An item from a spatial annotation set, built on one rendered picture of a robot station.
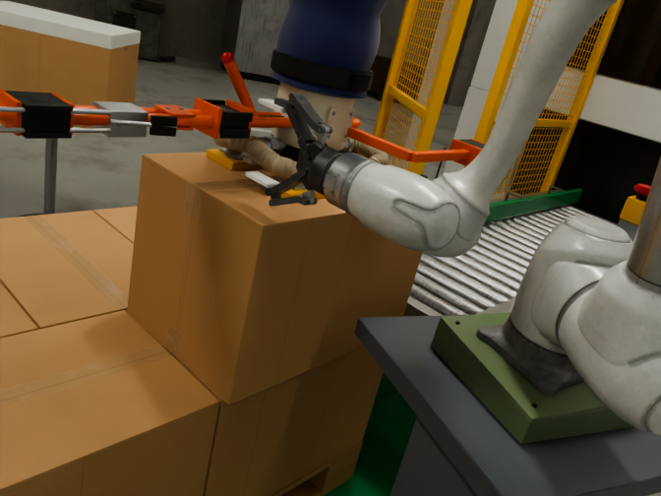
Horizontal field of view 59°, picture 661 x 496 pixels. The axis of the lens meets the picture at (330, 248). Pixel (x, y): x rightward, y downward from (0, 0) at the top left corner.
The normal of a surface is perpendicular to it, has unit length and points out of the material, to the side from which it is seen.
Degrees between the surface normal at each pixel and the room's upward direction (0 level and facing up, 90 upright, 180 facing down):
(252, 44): 90
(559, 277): 78
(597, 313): 97
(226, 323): 90
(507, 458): 0
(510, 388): 4
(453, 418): 0
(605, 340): 98
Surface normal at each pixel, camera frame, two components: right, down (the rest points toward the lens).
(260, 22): 0.39, 0.44
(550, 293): -0.95, -0.14
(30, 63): 0.01, 0.39
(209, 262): -0.66, 0.15
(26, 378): 0.22, -0.90
